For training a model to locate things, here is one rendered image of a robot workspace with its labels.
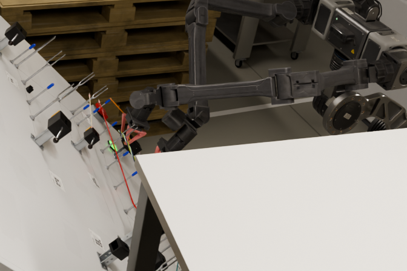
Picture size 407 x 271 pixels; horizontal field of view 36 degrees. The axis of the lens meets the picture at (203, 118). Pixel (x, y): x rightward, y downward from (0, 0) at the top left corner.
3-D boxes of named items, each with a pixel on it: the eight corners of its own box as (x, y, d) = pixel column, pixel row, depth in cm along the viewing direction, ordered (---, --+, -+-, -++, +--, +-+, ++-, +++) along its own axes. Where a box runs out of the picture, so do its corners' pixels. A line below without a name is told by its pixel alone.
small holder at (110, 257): (120, 280, 139) (142, 264, 139) (99, 266, 134) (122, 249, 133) (114, 265, 142) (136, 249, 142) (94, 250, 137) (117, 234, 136)
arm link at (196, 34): (210, 6, 225) (196, 17, 235) (195, 4, 222) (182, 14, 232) (212, 123, 216) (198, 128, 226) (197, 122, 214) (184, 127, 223)
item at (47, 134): (28, 150, 141) (59, 126, 140) (30, 131, 151) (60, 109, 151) (41, 163, 143) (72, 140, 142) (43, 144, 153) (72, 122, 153)
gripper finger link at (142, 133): (119, 145, 204) (132, 122, 201) (114, 133, 210) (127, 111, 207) (136, 151, 208) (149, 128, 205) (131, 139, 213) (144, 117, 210)
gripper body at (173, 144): (165, 156, 213) (180, 141, 212) (157, 140, 221) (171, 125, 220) (177, 165, 217) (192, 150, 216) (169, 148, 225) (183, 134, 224)
